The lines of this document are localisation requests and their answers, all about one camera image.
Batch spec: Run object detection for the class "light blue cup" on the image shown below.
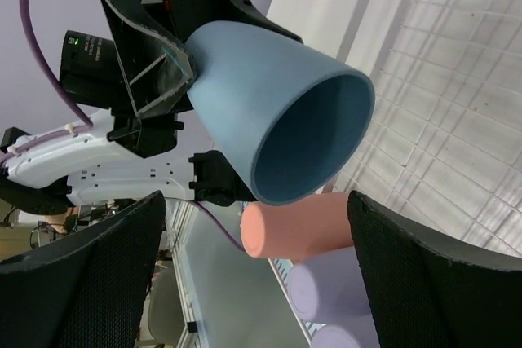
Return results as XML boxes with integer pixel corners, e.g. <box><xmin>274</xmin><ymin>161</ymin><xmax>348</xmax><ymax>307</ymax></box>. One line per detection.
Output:
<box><xmin>186</xmin><ymin>21</ymin><xmax>375</xmax><ymax>205</ymax></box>

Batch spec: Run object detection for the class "large purple cup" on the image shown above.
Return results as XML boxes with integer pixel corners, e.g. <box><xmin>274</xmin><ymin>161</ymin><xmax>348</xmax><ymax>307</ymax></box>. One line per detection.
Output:
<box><xmin>310</xmin><ymin>315</ymin><xmax>380</xmax><ymax>348</ymax></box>

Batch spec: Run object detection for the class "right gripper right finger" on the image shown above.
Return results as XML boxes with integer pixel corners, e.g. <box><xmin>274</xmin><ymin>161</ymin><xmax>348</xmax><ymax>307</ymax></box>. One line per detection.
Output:
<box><xmin>347</xmin><ymin>191</ymin><xmax>521</xmax><ymax>347</ymax></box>

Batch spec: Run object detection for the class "white slotted cable duct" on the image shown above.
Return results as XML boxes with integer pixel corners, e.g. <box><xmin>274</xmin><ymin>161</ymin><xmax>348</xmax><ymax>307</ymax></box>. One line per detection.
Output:
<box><xmin>268</xmin><ymin>258</ymin><xmax>324</xmax><ymax>345</ymax></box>

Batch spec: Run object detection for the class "aluminium front rail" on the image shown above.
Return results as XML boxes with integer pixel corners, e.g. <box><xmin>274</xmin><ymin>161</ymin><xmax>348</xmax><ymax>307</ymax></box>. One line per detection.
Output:
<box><xmin>166</xmin><ymin>199</ymin><xmax>207</xmax><ymax>347</ymax></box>

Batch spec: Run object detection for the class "clear wire dish rack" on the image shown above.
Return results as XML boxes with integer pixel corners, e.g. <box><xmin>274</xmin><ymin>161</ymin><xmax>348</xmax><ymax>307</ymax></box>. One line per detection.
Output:
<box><xmin>331</xmin><ymin>0</ymin><xmax>521</xmax><ymax>257</ymax></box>

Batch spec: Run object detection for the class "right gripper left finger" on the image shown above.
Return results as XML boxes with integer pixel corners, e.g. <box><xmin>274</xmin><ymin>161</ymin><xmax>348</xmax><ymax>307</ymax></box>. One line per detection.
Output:
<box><xmin>1</xmin><ymin>191</ymin><xmax>166</xmax><ymax>347</ymax></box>

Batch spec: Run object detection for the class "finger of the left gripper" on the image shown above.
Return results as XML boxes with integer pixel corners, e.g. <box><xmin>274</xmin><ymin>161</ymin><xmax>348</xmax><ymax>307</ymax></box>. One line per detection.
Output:
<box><xmin>210</xmin><ymin>0</ymin><xmax>303</xmax><ymax>43</ymax></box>

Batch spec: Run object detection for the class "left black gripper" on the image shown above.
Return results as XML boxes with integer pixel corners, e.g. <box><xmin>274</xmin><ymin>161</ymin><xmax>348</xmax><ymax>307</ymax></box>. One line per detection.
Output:
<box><xmin>56</xmin><ymin>0</ymin><xmax>217</xmax><ymax>159</ymax></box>

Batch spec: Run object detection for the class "small purple cup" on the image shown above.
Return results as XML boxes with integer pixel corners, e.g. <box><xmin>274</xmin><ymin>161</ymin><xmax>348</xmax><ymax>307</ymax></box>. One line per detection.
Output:
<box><xmin>291</xmin><ymin>247</ymin><xmax>370</xmax><ymax>324</ymax></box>

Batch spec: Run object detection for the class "pink cup front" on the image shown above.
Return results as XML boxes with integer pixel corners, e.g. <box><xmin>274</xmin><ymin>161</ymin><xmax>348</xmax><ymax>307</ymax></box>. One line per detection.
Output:
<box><xmin>240</xmin><ymin>192</ymin><xmax>353</xmax><ymax>261</ymax></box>

